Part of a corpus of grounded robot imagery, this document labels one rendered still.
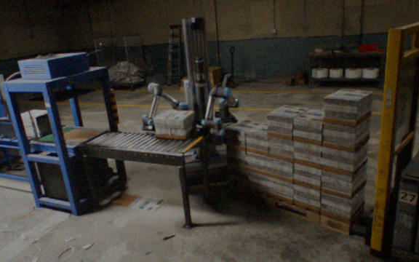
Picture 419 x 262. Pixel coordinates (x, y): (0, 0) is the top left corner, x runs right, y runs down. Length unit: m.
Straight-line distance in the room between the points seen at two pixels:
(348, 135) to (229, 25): 7.95
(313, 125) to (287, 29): 7.12
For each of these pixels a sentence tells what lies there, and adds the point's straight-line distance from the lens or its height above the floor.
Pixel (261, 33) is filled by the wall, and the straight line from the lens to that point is 10.34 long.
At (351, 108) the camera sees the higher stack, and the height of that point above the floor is 1.22.
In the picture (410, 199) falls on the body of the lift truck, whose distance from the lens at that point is 2.98.
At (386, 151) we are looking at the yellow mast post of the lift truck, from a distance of 2.83.
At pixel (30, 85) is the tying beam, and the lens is 3.97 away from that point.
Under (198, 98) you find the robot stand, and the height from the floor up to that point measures 1.07.
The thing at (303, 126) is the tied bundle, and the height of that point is 0.99.
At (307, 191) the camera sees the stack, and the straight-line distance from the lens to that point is 3.51.
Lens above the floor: 2.02
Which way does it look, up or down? 19 degrees down
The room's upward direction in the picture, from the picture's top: 5 degrees counter-clockwise
